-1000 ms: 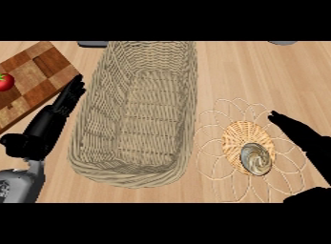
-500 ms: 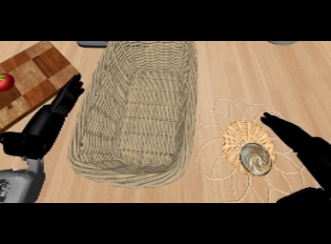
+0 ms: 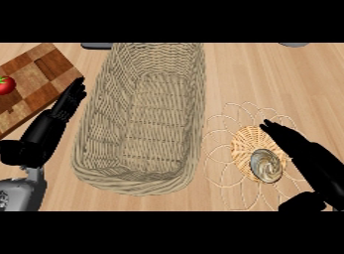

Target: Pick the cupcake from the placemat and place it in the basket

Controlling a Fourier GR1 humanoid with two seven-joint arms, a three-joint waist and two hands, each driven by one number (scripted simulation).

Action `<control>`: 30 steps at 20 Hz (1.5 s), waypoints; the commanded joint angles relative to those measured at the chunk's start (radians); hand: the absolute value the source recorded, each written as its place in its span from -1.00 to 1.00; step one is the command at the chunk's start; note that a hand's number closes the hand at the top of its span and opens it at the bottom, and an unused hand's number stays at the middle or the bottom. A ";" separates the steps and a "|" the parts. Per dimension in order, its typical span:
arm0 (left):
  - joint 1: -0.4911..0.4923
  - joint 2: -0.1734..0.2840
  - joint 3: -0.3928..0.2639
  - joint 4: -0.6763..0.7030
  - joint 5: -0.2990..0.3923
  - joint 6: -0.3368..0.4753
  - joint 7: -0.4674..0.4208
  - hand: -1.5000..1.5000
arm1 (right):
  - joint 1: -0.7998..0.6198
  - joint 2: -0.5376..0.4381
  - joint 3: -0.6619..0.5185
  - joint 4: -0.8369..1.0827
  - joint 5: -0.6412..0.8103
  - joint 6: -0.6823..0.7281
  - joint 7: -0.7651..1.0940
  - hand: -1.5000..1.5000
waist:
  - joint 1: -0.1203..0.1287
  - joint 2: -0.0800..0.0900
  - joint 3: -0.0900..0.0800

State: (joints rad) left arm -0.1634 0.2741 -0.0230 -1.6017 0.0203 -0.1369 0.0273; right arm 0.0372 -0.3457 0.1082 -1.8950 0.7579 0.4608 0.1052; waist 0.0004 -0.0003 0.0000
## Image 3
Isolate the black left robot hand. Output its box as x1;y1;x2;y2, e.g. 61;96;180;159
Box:
0;76;87;169

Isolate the red tomato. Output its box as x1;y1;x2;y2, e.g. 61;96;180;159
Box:
0;75;18;96

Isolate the grey rounded object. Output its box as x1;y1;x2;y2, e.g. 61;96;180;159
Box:
276;43;312;49

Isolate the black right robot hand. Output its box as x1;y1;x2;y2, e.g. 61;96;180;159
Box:
258;118;344;212

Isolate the cupcake with pale frosting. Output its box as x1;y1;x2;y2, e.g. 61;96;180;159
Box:
248;148;282;185

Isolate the checkered wooden cutting board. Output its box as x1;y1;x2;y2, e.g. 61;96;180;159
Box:
0;43;86;152

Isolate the round wicker placemat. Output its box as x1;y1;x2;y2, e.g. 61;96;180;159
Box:
201;100;326;211

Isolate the beige wicker basket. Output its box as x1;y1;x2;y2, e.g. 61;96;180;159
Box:
71;43;208;197

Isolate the dark grey flat object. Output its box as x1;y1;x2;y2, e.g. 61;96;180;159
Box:
80;43;115;51

